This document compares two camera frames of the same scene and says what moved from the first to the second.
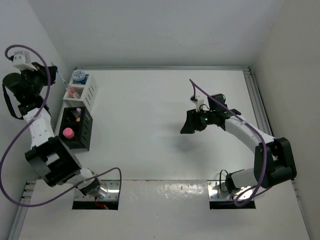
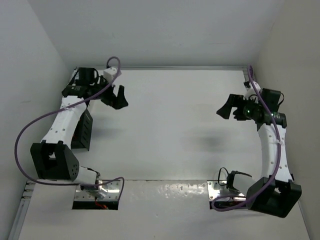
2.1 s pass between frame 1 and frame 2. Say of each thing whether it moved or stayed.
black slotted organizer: stayed
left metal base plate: stayed
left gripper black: moved
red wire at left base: stayed
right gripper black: moved
